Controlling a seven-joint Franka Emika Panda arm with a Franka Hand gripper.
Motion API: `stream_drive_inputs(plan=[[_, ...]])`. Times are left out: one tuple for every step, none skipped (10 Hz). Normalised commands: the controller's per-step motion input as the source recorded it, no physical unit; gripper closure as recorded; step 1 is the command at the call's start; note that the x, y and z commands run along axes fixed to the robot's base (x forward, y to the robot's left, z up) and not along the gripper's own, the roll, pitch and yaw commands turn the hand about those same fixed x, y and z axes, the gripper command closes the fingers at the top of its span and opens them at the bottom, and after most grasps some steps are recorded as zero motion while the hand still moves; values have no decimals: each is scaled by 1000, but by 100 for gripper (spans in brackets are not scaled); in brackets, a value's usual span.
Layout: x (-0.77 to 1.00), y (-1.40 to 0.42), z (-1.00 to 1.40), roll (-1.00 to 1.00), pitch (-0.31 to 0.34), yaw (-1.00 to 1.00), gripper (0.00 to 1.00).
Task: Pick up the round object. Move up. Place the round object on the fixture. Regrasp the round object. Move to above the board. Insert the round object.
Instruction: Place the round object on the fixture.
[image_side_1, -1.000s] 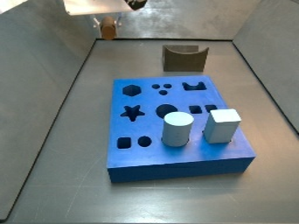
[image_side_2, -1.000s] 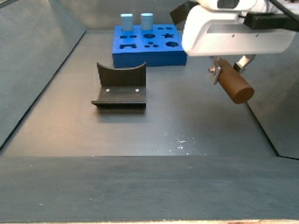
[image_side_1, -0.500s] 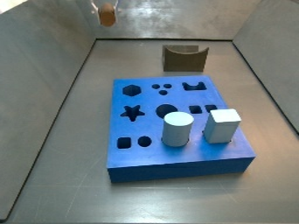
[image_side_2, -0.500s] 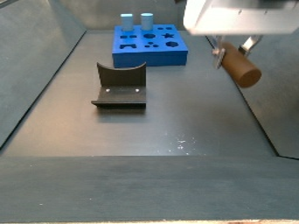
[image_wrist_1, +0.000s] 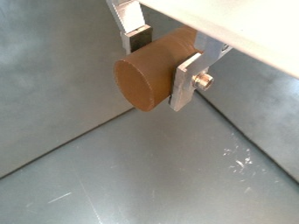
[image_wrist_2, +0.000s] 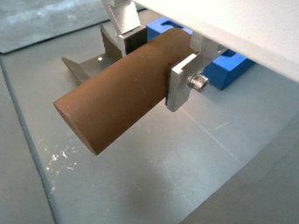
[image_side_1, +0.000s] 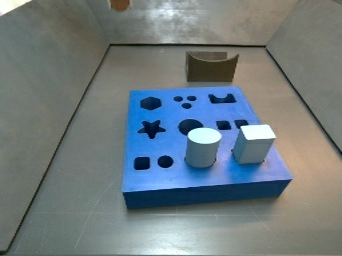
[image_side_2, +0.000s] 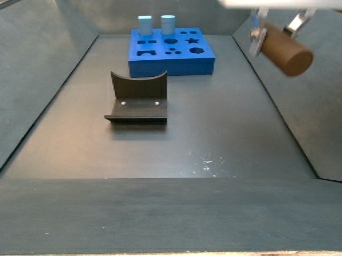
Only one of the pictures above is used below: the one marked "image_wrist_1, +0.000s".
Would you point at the brown round cylinder peg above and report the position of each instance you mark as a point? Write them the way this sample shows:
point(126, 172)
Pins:
point(145, 72)

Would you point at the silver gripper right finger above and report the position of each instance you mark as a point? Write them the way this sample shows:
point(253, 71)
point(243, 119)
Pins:
point(191, 74)

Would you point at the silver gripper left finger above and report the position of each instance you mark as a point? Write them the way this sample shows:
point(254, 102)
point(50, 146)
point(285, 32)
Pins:
point(135, 31)

